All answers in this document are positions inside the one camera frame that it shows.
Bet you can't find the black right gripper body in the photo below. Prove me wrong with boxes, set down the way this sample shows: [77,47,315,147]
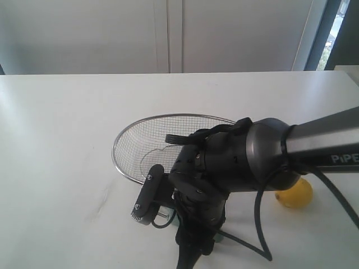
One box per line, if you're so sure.
[169,179,228,256]

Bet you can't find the teal handled peeler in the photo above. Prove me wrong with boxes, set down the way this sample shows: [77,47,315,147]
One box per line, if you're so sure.
[158,205,225,243]

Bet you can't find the yellow lemon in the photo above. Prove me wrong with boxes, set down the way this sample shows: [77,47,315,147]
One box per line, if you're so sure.
[274,178,313,209]

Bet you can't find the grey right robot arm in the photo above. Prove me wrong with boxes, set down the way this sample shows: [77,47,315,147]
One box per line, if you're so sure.
[165,108,358,260]

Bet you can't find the oval steel mesh basket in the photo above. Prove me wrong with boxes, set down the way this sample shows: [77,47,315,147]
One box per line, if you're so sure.
[112,113,234,185]

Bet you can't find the white cabinet doors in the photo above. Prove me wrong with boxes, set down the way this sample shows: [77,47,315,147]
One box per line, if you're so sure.
[1,1,326,75]

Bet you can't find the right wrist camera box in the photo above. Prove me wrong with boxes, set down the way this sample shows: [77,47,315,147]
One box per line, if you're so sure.
[131,164,175,225]

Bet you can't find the window with dark frame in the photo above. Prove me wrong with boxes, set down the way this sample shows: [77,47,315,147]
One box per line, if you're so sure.
[304,0,358,71]

